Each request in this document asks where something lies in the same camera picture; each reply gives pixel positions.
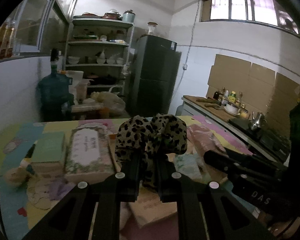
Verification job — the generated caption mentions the black gas stove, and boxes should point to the black gas stove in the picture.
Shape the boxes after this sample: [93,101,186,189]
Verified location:
[227,117,291,156]

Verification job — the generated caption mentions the kitchen counter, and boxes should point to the kitchen counter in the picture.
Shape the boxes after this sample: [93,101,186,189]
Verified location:
[182,95,290,163]

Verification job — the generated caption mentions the floral tissue packet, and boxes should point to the floral tissue packet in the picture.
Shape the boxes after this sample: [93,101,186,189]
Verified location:
[174,154,205,181]

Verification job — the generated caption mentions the leopard print cloth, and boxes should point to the leopard print cloth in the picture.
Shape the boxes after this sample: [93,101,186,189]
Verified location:
[115,113,188,188]

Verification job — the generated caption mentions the dark green refrigerator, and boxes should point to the dark green refrigerator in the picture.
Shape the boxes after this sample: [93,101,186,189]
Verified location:
[127,35,182,117]

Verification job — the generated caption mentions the wooden cutting board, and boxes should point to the wooden cutting board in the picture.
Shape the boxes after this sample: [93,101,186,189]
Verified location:
[184,95,241,123]

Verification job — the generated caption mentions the row of condiment bottles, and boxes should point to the row of condiment bottles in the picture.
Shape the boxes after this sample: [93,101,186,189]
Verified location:
[212,87,247,108]

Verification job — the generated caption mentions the black pan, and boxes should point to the black pan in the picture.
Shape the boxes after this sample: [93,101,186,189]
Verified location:
[90,75,117,86]

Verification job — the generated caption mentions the white plastic container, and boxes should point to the white plastic container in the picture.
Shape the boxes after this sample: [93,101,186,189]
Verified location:
[75,79,91,101]

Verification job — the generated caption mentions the black white water pump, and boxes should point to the black white water pump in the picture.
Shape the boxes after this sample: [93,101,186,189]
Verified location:
[50,48,60,67]

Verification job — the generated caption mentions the barred outside window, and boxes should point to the barred outside window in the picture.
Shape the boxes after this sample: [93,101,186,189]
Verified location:
[200,0,300,40]

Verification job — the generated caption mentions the purple soft cloth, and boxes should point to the purple soft cloth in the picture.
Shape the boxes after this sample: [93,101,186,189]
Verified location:
[49,180,77,196]

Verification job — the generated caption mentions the floral tissue box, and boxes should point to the floral tissue box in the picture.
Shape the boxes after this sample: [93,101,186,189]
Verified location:
[64,127,116,183]

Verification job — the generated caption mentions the blue water jug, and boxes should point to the blue water jug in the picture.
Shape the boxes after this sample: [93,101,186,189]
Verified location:
[36,64,74,121]

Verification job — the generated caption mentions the glass jar with lid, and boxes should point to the glass jar with lid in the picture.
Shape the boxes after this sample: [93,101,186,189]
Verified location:
[147,22,159,36]

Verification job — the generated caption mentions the clear plastic bag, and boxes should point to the clear plastic bag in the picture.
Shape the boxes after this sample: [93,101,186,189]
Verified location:
[90,91,127,117]

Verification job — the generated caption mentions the white metal shelf rack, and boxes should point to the white metal shelf rack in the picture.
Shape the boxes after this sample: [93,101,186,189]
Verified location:
[64,16,136,98]

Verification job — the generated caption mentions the green cardboard box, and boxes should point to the green cardboard box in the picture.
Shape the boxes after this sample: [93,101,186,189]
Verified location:
[30,131,67,175]

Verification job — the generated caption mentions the row of white bowls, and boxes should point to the row of white bowls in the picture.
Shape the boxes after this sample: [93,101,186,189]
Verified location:
[67,51,126,66]

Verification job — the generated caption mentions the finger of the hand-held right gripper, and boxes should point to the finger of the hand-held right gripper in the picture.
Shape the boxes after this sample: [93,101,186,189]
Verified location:
[224,149,289,173]
[204,150,243,175]

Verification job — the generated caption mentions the pot with glass lid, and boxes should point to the pot with glass lid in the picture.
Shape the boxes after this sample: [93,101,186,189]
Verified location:
[102,9,122,21]

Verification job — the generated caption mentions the steel kettle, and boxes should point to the steel kettle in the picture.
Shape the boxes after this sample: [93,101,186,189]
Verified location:
[249,111,267,131]

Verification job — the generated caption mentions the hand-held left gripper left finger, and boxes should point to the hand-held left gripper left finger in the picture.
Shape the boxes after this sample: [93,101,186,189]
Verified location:
[22,152,143,240]

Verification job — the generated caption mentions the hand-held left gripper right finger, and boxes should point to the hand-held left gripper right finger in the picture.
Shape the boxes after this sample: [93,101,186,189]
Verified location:
[155,155,278,240]

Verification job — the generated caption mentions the kitchen cleaver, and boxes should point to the kitchen cleaver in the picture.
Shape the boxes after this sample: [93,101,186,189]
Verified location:
[196,97,223,111]

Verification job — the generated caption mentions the white bowl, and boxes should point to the white bowl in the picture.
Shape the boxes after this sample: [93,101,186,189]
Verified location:
[224,102,241,117]

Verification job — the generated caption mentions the light blue canister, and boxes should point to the light blue canister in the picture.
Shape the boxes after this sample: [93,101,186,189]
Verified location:
[122,10,136,23]

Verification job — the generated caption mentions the cardboard sheets on wall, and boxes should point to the cardboard sheets on wall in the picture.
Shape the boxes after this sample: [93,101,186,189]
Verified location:
[206,54,300,136]

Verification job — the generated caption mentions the cream plush ball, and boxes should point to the cream plush ball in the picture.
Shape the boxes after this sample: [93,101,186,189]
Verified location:
[4,167,32,189]

